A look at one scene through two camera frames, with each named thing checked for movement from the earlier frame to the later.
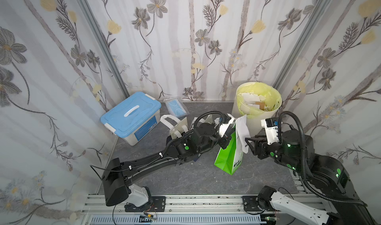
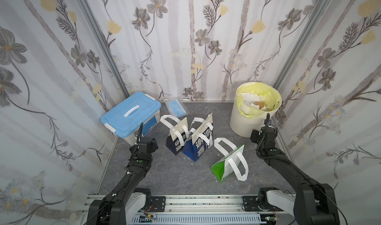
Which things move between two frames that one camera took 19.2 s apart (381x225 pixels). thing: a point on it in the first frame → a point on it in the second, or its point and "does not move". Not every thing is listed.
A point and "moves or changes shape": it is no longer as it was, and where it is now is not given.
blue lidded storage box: x=133 y=118 does not move
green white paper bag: x=231 y=159 moves or changes shape
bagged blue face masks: x=176 y=107 does not move
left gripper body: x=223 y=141 → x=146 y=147
